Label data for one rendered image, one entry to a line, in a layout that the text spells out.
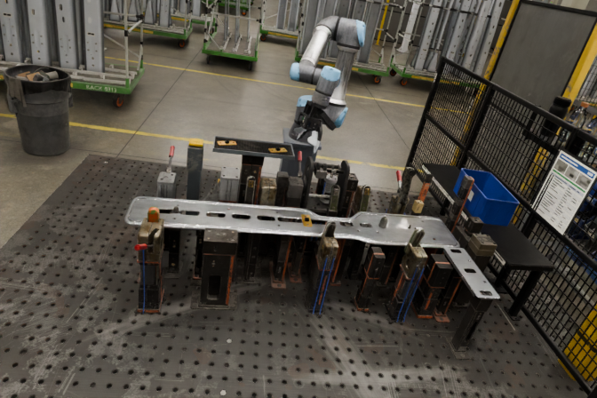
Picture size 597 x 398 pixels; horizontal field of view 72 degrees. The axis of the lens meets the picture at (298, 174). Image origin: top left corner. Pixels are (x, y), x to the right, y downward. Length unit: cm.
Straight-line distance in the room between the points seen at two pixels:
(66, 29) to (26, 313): 440
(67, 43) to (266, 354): 487
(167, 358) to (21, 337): 48
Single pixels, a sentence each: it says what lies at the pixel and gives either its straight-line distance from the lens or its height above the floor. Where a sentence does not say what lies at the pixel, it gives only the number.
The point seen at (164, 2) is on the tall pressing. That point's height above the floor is 77.
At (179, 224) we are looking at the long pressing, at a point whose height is 100.
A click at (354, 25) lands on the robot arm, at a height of 172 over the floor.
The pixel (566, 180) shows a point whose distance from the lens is 199.
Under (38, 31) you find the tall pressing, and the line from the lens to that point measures 591.
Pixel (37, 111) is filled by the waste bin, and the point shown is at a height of 45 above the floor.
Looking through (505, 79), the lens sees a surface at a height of 131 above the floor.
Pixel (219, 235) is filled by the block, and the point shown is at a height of 103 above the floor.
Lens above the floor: 195
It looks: 27 degrees down
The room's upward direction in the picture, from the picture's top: 11 degrees clockwise
